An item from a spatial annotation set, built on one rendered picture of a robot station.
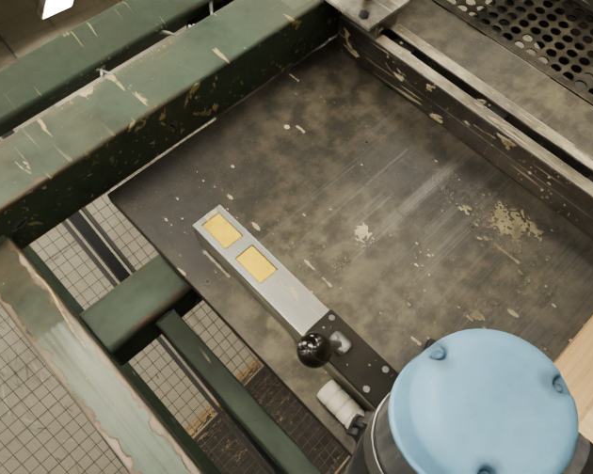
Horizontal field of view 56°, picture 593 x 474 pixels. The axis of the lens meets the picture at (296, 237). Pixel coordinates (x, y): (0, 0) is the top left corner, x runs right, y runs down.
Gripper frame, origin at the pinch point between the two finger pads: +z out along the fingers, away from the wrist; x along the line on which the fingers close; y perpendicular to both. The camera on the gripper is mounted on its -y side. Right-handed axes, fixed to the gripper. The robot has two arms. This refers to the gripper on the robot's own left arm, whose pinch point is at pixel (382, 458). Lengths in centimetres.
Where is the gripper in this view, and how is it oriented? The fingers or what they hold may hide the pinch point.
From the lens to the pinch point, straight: 60.8
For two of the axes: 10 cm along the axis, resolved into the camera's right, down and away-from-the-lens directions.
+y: -4.4, 7.8, -4.4
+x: 9.0, 4.0, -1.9
